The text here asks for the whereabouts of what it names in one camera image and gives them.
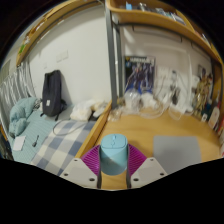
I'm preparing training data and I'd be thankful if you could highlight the white plastic bag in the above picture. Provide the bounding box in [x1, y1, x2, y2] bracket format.
[69, 99, 109, 122]

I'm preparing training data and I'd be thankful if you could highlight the black pen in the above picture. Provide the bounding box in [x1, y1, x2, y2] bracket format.
[31, 134, 40, 148]

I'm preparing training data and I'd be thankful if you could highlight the white charger block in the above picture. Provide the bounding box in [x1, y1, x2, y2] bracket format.
[139, 93, 158, 109]

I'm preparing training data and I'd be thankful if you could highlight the blue robot model box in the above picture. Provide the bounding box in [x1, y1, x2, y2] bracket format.
[123, 54, 157, 96]

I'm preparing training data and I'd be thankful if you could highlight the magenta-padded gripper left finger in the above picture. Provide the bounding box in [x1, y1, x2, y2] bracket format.
[59, 144, 102, 190]

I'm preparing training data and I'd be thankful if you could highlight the long wooden wall shelf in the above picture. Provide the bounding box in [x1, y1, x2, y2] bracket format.
[15, 0, 106, 66]

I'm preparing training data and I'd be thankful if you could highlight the wooden shelf unit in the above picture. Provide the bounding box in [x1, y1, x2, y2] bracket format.
[105, 0, 222, 64]

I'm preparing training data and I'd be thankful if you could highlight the grey mouse pad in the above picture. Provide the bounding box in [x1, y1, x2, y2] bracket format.
[153, 135, 203, 174]

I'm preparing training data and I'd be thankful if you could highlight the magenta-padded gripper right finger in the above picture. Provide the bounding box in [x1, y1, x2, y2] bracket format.
[126, 143, 168, 190]

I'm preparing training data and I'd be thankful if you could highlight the blue white plaid sheet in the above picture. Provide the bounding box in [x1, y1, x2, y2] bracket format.
[30, 119, 98, 176]

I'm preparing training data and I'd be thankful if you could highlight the clear plastic jar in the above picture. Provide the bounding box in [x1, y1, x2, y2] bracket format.
[123, 93, 139, 109]

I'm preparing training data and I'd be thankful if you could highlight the light blue computer mouse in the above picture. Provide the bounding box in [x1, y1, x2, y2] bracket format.
[99, 133, 129, 175]

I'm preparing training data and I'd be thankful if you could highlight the white metal bed railing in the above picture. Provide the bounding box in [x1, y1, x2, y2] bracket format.
[0, 62, 37, 118]

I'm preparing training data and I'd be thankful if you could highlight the black backpack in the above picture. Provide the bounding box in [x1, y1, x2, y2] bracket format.
[40, 69, 68, 121]

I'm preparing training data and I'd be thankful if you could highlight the teal blanket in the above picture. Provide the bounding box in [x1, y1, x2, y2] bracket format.
[8, 96, 43, 138]

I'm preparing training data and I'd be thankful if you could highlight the grey metal frame post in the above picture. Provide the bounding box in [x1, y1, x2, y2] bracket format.
[105, 0, 120, 109]

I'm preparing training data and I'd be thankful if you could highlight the white notebook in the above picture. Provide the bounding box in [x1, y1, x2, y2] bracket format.
[12, 134, 27, 152]

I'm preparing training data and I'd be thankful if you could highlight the gold robot figure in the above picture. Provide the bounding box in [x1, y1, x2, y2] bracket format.
[193, 73, 214, 113]

